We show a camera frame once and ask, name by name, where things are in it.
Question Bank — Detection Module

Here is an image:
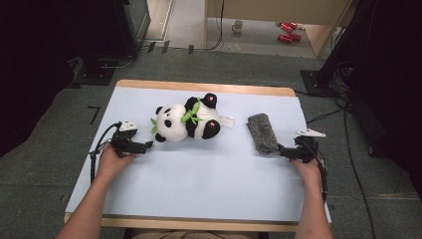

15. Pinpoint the light blue table mat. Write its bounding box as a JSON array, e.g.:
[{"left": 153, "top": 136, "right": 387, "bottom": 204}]
[{"left": 65, "top": 86, "right": 332, "bottom": 224}]

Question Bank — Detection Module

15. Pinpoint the black cable by cabinet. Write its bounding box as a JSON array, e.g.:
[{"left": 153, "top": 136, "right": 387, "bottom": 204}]
[{"left": 98, "top": 54, "right": 137, "bottom": 70}]

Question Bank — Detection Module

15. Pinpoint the dark cabinet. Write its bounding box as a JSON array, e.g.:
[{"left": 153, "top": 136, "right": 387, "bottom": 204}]
[{"left": 113, "top": 0, "right": 152, "bottom": 58}]

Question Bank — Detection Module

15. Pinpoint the short black floor cable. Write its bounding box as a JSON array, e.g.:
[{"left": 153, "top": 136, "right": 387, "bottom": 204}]
[{"left": 305, "top": 107, "right": 346, "bottom": 125}]

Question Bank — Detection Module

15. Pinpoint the dark curtain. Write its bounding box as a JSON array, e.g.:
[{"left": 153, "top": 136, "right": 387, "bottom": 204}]
[
  {"left": 0, "top": 0, "right": 117, "bottom": 158},
  {"left": 344, "top": 0, "right": 422, "bottom": 200}
]

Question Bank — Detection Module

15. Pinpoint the panda plush toy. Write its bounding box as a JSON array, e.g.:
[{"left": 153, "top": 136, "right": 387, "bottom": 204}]
[{"left": 150, "top": 93, "right": 235, "bottom": 143}]

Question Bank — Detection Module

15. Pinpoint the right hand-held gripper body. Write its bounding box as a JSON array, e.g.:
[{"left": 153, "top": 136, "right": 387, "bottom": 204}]
[{"left": 293, "top": 128, "right": 326, "bottom": 164}]

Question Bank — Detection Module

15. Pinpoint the wooden table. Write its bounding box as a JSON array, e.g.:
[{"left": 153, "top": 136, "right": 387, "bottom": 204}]
[{"left": 63, "top": 79, "right": 332, "bottom": 233}]

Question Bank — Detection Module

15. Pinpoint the light wooden desk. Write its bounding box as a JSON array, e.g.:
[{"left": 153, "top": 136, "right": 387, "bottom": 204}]
[{"left": 203, "top": 0, "right": 352, "bottom": 58}]

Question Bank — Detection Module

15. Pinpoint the grey fluffy cloth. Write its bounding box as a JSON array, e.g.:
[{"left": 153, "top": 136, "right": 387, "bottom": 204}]
[{"left": 246, "top": 113, "right": 281, "bottom": 155}]

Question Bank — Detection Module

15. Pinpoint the black stand base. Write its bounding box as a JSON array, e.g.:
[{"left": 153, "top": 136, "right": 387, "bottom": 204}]
[
  {"left": 300, "top": 69, "right": 332, "bottom": 98},
  {"left": 73, "top": 56, "right": 117, "bottom": 87}
]

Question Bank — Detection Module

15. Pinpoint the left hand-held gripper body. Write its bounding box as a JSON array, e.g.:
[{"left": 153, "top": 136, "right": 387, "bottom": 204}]
[{"left": 109, "top": 119, "right": 139, "bottom": 157}]

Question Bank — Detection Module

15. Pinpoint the black stand post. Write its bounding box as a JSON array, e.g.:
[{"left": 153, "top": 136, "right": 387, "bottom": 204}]
[{"left": 316, "top": 0, "right": 376, "bottom": 88}]

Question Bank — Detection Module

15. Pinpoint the black hanging cable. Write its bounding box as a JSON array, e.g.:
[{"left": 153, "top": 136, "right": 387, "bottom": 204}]
[{"left": 203, "top": 0, "right": 226, "bottom": 52}]

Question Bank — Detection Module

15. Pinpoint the person's left hand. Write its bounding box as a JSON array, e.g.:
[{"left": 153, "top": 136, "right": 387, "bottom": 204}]
[{"left": 96, "top": 144, "right": 137, "bottom": 182}]

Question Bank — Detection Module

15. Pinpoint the black tape corner mark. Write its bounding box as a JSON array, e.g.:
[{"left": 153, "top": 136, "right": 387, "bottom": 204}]
[{"left": 87, "top": 106, "right": 102, "bottom": 125}]

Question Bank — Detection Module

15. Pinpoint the long black floor cable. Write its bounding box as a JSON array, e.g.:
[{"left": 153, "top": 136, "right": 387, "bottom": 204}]
[{"left": 341, "top": 99, "right": 376, "bottom": 239}]

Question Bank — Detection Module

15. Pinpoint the person's right hand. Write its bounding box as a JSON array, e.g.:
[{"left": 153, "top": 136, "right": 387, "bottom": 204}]
[{"left": 292, "top": 158, "right": 323, "bottom": 192}]

